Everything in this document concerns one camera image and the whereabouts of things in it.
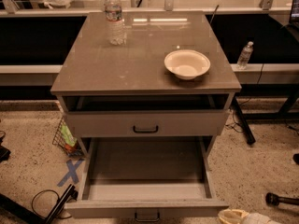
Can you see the white yellow robot arm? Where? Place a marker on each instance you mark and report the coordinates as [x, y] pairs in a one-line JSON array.
[[237, 216]]

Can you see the grey drawer cabinet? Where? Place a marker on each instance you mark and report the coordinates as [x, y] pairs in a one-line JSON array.
[[99, 77]]

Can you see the grey top drawer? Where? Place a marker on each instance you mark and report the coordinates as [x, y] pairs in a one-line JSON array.
[[120, 124]]

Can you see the grey open middle drawer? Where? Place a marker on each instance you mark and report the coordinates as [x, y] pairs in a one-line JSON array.
[[127, 175]]

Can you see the white bowl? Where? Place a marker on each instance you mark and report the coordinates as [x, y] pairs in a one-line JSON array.
[[186, 64]]

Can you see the green packet in basket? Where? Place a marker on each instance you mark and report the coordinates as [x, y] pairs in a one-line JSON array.
[[67, 136]]

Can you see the blue tape cross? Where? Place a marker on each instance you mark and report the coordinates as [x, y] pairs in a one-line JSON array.
[[71, 173]]

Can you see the clear plastic water bottle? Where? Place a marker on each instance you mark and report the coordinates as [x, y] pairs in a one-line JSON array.
[[115, 26]]

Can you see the small background water bottle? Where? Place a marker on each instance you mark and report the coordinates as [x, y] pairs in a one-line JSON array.
[[245, 56]]

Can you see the black stand leg right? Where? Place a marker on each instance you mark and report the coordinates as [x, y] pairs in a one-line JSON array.
[[245, 127]]

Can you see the black bar bottom right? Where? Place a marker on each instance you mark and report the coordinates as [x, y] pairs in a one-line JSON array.
[[276, 200]]

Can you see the black top drawer handle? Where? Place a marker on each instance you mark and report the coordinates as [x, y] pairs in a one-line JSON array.
[[146, 130]]

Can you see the black drawer handle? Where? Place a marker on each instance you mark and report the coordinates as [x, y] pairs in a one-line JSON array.
[[147, 218], [146, 130]]

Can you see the wire mesh basket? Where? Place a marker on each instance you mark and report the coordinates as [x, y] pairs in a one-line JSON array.
[[58, 141]]

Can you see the black middle drawer handle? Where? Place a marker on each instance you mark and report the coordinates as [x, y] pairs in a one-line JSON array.
[[147, 218]]

